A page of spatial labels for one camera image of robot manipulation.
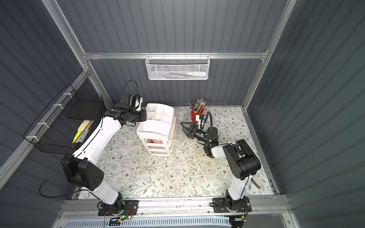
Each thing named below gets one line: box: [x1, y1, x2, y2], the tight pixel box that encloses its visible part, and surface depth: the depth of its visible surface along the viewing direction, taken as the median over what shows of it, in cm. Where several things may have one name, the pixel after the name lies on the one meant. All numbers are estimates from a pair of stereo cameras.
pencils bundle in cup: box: [188, 97, 207, 114], surface depth 104 cm
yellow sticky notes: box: [72, 120, 91, 144], surface depth 74 cm
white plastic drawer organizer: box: [135, 102, 175, 157], surface depth 84 cm
